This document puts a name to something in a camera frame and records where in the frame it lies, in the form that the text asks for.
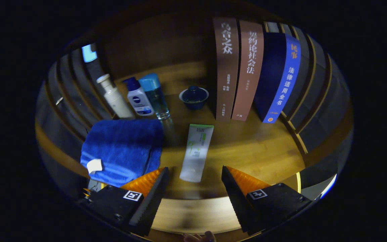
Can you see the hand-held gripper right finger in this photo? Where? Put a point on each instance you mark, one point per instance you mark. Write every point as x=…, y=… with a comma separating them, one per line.
x=237, y=205

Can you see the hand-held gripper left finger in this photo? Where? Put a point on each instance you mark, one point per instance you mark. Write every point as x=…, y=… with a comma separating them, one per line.
x=151, y=205

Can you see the white and green tube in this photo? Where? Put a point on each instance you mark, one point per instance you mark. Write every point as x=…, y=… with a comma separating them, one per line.
x=197, y=151

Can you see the wooden countertop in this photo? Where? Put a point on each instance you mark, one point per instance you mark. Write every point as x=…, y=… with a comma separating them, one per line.
x=254, y=151

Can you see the wooden cabinet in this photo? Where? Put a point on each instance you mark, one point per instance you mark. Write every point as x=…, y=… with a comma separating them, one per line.
x=153, y=40

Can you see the blue folded towel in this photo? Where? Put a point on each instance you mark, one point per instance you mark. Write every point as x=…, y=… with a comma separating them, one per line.
x=123, y=148

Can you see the white bottle with blue cap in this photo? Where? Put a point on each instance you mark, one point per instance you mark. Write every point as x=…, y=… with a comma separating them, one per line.
x=139, y=101

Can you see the teal clear bottle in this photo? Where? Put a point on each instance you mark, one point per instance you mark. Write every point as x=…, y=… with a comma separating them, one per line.
x=155, y=95

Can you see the white pump bottle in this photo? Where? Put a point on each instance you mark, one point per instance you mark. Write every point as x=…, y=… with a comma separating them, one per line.
x=116, y=99

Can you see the blue lidded teacup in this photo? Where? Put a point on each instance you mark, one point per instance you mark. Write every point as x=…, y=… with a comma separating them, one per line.
x=193, y=97

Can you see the blue book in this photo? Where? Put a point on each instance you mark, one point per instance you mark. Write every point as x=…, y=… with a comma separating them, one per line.
x=284, y=84

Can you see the dark brown book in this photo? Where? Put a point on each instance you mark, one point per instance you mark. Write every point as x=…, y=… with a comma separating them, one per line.
x=227, y=74

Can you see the reddish brown book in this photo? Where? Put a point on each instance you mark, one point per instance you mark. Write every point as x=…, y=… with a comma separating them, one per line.
x=249, y=74

